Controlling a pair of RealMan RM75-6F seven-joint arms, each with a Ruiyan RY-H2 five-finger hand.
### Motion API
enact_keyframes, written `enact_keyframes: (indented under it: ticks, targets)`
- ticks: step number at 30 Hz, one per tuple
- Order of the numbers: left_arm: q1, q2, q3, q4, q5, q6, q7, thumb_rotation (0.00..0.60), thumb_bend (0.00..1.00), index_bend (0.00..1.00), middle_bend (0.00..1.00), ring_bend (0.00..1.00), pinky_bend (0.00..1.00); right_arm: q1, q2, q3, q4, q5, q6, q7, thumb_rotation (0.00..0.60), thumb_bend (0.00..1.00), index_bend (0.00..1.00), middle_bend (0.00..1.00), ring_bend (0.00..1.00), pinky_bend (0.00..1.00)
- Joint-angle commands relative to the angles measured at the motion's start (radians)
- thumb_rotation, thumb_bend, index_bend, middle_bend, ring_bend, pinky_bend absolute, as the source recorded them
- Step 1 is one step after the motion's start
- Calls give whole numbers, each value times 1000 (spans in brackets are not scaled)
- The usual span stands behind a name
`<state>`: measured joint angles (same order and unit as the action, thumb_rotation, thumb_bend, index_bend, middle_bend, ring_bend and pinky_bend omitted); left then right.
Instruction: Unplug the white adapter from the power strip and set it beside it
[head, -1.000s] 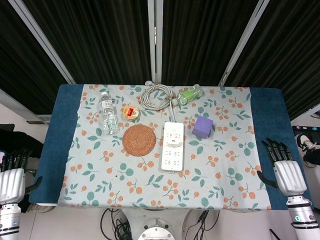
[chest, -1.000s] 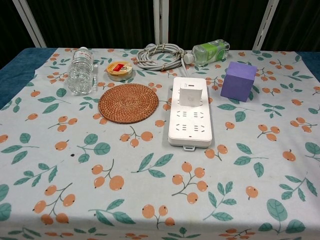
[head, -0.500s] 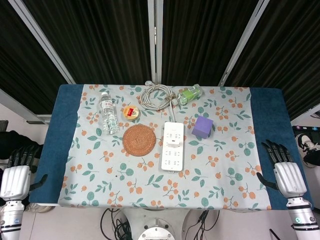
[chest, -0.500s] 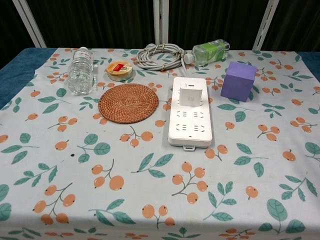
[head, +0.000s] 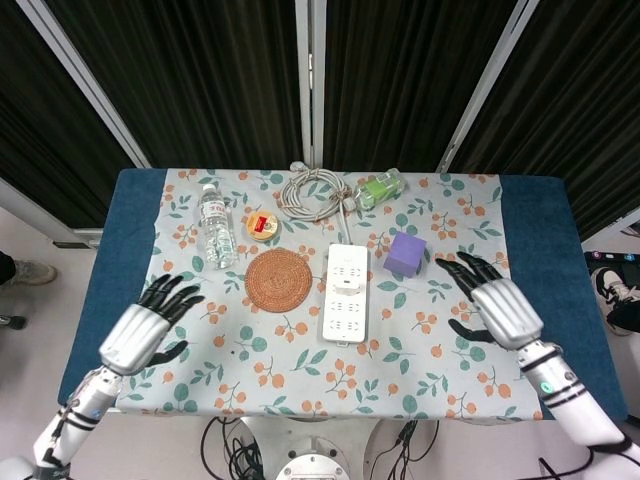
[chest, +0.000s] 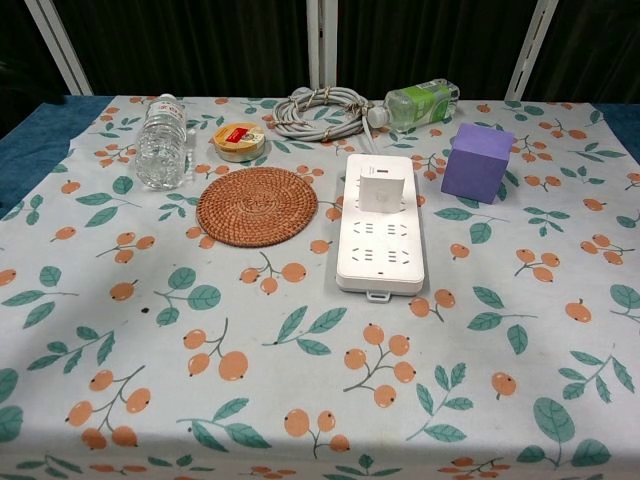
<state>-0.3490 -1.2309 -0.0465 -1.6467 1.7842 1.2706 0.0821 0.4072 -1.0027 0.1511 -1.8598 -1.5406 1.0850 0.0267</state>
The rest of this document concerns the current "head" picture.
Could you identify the grey sneaker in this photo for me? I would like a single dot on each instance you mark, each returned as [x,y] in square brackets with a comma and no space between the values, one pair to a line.
[37,272]

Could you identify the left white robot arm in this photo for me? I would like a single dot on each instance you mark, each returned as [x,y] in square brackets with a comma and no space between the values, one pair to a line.
[75,425]

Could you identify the blue table cover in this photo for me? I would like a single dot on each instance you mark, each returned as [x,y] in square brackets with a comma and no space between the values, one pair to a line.
[540,225]

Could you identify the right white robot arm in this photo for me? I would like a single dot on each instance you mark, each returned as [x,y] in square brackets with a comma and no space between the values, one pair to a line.
[570,400]

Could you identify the black white sneaker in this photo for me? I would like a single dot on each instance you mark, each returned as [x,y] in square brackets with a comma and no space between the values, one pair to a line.
[615,295]

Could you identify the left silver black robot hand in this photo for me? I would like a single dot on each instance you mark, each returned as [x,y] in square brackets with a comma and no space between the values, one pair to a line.
[132,332]

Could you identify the white plastic connector block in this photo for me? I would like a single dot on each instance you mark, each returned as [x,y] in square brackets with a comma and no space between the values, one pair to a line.
[348,288]

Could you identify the floral print tablecloth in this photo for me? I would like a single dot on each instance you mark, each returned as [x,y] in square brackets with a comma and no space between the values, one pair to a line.
[300,370]

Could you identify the round tin red label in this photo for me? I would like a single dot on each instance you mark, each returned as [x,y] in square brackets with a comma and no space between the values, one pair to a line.
[262,226]

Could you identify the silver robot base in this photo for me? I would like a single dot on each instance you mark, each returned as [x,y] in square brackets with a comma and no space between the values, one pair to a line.
[312,455]

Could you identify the round woven rattan coaster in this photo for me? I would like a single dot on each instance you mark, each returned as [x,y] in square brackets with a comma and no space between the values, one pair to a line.
[278,280]

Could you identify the black curtain panel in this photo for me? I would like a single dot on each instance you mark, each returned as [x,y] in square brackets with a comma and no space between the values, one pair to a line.
[200,75]
[40,125]
[400,75]
[575,125]

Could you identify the purple cube block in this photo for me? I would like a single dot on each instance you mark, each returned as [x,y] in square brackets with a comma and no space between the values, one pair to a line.
[404,255]

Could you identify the white partition post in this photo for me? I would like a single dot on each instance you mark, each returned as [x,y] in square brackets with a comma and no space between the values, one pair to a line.
[85,80]
[485,85]
[311,75]

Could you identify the green label plastic bottle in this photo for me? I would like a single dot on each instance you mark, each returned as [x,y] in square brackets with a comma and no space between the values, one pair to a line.
[377,189]

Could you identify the black shoe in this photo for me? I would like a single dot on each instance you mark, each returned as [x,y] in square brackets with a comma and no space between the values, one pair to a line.
[12,321]

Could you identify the white power strip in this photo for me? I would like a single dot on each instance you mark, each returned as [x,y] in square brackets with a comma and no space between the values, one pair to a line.
[347,320]

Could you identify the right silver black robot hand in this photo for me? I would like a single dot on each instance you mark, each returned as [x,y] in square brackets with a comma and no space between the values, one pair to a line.
[505,310]

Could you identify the clear water bottle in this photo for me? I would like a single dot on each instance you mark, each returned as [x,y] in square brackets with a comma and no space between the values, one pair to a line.
[216,225]

